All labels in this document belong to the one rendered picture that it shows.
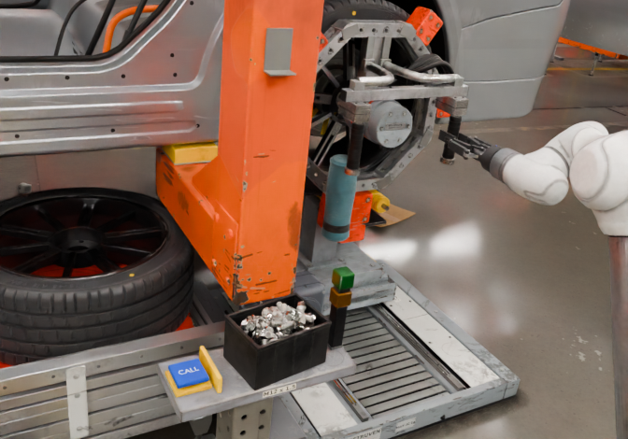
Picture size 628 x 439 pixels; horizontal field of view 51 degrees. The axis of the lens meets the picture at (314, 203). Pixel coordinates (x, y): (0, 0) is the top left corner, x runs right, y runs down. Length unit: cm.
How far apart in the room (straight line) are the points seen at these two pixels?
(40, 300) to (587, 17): 360
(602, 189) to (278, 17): 69
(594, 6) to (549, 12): 181
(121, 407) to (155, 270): 35
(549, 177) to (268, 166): 70
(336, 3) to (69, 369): 123
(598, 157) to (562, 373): 149
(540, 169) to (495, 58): 83
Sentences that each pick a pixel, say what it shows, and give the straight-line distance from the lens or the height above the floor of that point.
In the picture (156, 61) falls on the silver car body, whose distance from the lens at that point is 189.
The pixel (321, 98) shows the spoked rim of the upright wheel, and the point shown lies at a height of 87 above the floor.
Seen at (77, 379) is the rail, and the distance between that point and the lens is 169.
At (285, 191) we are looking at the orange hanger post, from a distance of 151.
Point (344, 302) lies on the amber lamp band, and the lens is 155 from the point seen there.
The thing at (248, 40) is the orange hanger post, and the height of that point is 116.
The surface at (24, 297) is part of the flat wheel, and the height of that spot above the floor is 49.
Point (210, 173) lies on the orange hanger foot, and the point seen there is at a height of 76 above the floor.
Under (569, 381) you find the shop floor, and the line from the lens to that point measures 254.
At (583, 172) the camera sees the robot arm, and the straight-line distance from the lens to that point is 119.
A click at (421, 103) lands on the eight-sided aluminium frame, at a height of 86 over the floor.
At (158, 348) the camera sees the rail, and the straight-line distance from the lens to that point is 171.
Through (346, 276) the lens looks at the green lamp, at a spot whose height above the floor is 66.
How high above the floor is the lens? 143
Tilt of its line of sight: 25 degrees down
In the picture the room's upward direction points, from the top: 6 degrees clockwise
